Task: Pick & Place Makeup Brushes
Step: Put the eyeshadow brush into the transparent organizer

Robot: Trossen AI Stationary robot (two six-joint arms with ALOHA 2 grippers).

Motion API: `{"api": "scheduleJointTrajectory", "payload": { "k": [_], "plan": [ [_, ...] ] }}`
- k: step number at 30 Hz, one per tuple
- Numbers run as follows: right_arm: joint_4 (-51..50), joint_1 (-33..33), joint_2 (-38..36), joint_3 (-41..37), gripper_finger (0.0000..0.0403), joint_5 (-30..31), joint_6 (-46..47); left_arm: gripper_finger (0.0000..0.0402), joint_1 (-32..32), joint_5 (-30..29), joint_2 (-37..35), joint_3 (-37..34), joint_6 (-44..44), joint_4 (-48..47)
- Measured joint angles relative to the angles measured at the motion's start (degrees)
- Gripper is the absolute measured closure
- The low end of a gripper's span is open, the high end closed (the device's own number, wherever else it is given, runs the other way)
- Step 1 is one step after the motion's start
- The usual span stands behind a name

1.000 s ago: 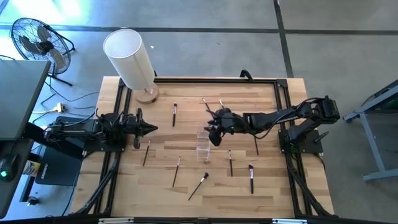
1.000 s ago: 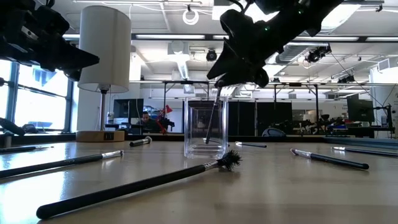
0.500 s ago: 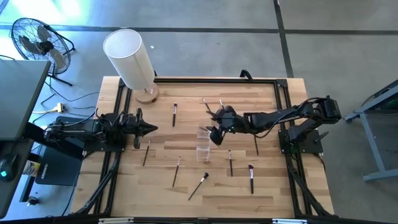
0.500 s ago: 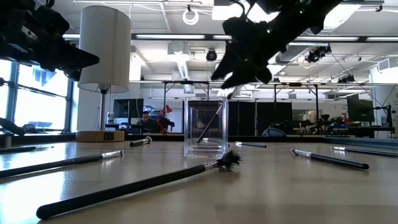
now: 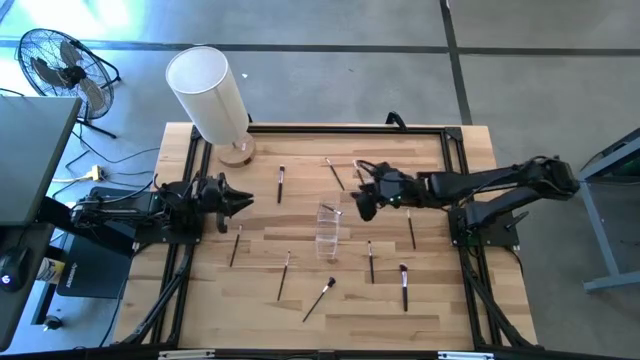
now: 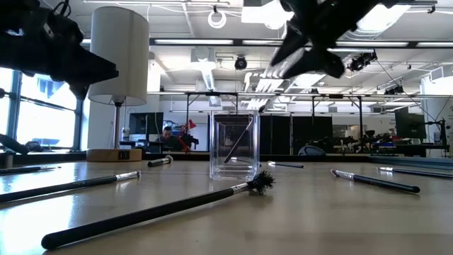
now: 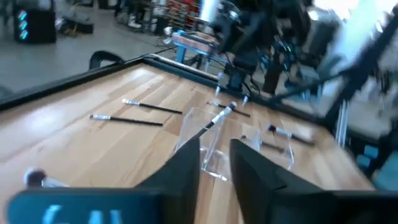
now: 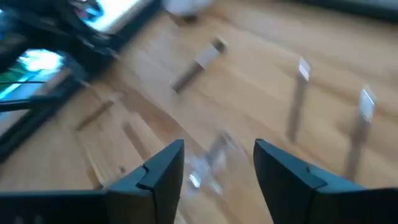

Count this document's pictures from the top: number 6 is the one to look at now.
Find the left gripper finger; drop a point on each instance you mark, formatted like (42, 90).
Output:
(97, 69)
(80, 90)

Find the black angled-tip makeup brush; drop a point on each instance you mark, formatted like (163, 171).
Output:
(382, 183)

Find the short black makeup brush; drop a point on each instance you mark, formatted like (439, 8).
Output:
(157, 162)

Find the long black silver-ferrule makeup brush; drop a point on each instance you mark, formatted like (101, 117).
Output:
(70, 185)

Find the black computer monitor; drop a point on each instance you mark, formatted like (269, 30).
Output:
(410, 125)
(146, 123)

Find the black room partition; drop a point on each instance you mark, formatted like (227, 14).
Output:
(311, 134)

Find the slim black makeup brush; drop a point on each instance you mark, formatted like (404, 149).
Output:
(238, 141)

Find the black fan makeup brush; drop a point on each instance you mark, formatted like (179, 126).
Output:
(141, 216)

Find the black ceiling camera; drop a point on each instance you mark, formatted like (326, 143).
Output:
(240, 63)

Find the clear acrylic square container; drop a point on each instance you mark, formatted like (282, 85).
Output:
(219, 170)

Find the red desk lamp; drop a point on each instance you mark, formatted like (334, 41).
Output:
(185, 136)

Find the person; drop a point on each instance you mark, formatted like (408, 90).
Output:
(168, 140)

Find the white shade wooden base lamp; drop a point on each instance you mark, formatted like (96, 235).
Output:
(118, 53)

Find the thin black makeup brush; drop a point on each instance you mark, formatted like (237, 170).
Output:
(21, 170)
(288, 165)
(417, 172)

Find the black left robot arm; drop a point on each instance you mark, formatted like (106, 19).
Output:
(12, 144)

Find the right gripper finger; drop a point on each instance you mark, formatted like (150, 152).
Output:
(325, 63)
(292, 42)

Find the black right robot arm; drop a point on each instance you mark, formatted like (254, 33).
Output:
(407, 2)

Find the black aluminium table frame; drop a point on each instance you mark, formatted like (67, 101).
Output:
(184, 157)

